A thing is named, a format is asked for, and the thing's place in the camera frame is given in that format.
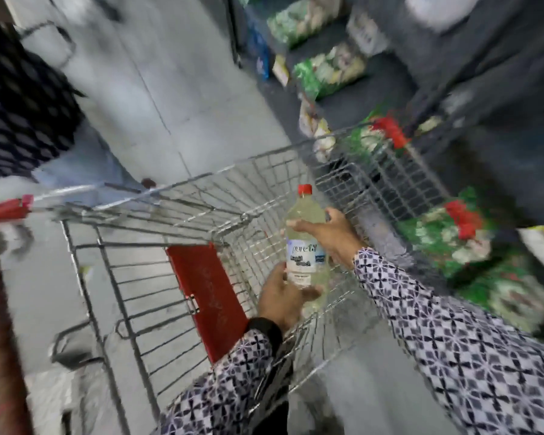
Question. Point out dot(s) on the person's left hand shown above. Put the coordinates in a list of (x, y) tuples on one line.
[(279, 303)]

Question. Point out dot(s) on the person's right hand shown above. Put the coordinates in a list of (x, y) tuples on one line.
[(340, 240)]

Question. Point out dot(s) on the person's right thumb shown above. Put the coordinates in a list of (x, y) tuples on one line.
[(306, 226)]

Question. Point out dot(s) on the person's left thumb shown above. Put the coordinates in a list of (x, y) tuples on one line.
[(310, 294)]

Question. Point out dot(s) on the clear plastic bottle red cap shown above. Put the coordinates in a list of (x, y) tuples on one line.
[(304, 208)]

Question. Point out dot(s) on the person's left forearm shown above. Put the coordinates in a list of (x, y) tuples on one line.
[(235, 385)]

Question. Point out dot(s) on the person's right forearm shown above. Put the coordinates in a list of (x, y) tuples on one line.
[(458, 339)]

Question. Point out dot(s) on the green white packet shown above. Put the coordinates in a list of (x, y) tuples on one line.
[(512, 294), (360, 140), (331, 70), (299, 18)]

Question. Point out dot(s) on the red cart seat flap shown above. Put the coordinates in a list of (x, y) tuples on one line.
[(206, 298)]

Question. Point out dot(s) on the green packet with red print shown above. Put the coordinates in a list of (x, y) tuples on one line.
[(449, 235)]

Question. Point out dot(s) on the small yellow packet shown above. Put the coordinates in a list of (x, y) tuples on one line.
[(280, 70)]

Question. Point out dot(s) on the blue packet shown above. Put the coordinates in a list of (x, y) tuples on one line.
[(259, 52)]

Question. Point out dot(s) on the white shelf label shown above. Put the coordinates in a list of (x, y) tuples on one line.
[(367, 31)]

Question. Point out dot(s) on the dark blue store shelf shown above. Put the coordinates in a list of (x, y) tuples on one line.
[(480, 108)]

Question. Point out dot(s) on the white bag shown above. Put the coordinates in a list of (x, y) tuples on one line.
[(439, 8)]

